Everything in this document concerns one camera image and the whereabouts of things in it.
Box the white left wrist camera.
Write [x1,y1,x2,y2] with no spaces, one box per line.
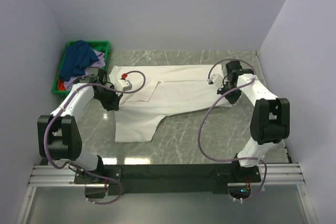
[114,73,132,93]

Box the navy blue t-shirt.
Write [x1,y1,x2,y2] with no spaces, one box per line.
[59,40,98,82]

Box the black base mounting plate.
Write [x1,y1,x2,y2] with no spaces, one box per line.
[74,163,261,196]

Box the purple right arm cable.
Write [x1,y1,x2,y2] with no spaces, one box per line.
[197,58,268,202]

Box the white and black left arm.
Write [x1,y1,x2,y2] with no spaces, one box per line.
[37,68,122,183]

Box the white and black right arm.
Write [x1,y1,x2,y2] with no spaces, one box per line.
[217,60,290,182]

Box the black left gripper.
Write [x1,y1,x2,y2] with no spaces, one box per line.
[94,84,123,111]

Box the white t-shirt with red print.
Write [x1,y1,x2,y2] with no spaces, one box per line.
[109,65,223,143]

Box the green t-shirt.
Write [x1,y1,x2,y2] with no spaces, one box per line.
[93,45,109,53]

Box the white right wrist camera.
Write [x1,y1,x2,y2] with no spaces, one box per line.
[207,74,224,88]

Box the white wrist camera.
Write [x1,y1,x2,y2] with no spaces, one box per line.
[114,73,132,93]
[207,74,224,88]

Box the green plastic crate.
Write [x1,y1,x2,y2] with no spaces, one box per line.
[52,40,110,97]

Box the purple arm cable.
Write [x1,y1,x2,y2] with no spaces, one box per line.
[43,70,146,205]
[197,58,268,202]

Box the aluminium frame rail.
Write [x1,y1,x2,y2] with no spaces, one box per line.
[14,98,320,224]

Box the orange t-shirt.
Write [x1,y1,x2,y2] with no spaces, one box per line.
[57,78,66,91]

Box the lavender t-shirt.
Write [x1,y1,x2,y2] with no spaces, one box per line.
[64,50,106,90]

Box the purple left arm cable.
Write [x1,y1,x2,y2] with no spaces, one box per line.
[43,70,146,205]

